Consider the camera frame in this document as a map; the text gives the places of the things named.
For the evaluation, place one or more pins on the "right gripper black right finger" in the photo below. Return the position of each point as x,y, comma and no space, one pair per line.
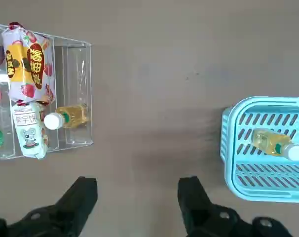
196,205

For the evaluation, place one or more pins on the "strawberry print snack packet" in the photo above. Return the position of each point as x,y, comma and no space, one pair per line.
28,64

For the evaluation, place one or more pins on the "amber juice bottle white cap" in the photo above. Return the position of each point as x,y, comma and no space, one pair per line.
73,116
268,142

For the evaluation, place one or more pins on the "clear acrylic tiered shelf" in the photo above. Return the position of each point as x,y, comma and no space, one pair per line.
75,74

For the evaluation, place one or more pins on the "light blue plastic basket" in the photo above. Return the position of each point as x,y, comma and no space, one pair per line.
228,148

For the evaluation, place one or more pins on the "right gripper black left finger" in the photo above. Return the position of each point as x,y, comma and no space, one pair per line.
73,205

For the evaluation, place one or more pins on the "white mouse print biscuit packet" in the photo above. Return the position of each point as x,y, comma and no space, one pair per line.
28,133

